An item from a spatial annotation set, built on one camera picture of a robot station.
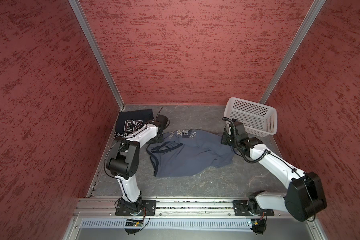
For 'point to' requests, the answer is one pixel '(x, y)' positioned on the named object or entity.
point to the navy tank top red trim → (130, 122)
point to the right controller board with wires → (259, 225)
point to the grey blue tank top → (187, 151)
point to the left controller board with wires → (133, 222)
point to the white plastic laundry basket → (258, 119)
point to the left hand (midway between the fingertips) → (153, 142)
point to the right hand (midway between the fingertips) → (222, 139)
